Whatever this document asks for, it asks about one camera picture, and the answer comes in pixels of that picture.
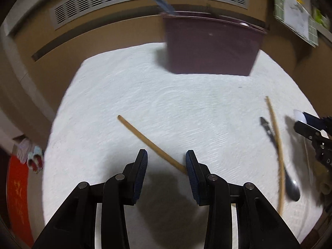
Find wooden chopstick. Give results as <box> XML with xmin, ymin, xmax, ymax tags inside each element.
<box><xmin>117</xmin><ymin>115</ymin><xmax>189</xmax><ymax>175</ymax></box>
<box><xmin>265</xmin><ymin>96</ymin><xmax>286</xmax><ymax>216</ymax></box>

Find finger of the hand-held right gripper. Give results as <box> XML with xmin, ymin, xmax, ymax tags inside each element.
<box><xmin>294</xmin><ymin>121</ymin><xmax>332</xmax><ymax>142</ymax></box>
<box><xmin>302</xmin><ymin>111</ymin><xmax>332</xmax><ymax>133</ymax></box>

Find light blue ceramic spoon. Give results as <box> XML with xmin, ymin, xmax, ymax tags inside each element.
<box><xmin>153</xmin><ymin>0</ymin><xmax>175</xmax><ymax>15</ymax></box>

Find white lace tablecloth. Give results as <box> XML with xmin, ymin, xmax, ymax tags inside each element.
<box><xmin>43</xmin><ymin>43</ymin><xmax>326</xmax><ymax>247</ymax></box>

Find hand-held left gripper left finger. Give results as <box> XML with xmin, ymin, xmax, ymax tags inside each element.
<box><xmin>32</xmin><ymin>149</ymin><xmax>148</xmax><ymax>249</ymax></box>

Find white ball ended stirring spoon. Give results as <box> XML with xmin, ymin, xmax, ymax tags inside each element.
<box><xmin>293</xmin><ymin>110</ymin><xmax>314</xmax><ymax>186</ymax></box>

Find red floor mat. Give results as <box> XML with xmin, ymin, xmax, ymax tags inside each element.
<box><xmin>6</xmin><ymin>154</ymin><xmax>35</xmax><ymax>247</ymax></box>

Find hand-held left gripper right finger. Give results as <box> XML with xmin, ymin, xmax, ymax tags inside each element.
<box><xmin>185</xmin><ymin>150</ymin><xmax>303</xmax><ymax>249</ymax></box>

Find black handled metal spoon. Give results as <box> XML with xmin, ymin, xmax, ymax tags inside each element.
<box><xmin>260</xmin><ymin>117</ymin><xmax>301</xmax><ymax>202</ymax></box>

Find person's right hand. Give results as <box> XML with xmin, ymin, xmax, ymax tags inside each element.
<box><xmin>314</xmin><ymin>158</ymin><xmax>332</xmax><ymax>197</ymax></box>

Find pale slippers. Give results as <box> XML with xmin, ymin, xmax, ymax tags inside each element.
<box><xmin>13</xmin><ymin>137</ymin><xmax>45</xmax><ymax>174</ymax></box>

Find purple plastic utensil holder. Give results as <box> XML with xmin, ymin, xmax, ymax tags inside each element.
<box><xmin>160</xmin><ymin>11</ymin><xmax>268</xmax><ymax>77</ymax></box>

